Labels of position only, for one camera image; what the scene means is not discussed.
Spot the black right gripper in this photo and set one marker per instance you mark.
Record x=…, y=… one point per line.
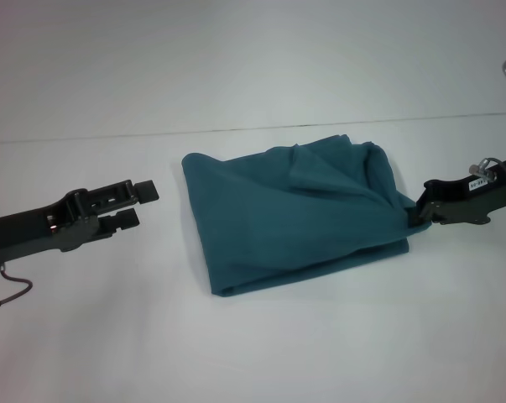
x=466, y=201

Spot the teal t-shirt with FREE print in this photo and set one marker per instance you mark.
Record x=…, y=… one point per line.
x=290, y=218

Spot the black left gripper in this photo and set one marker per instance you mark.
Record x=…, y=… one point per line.
x=34, y=231

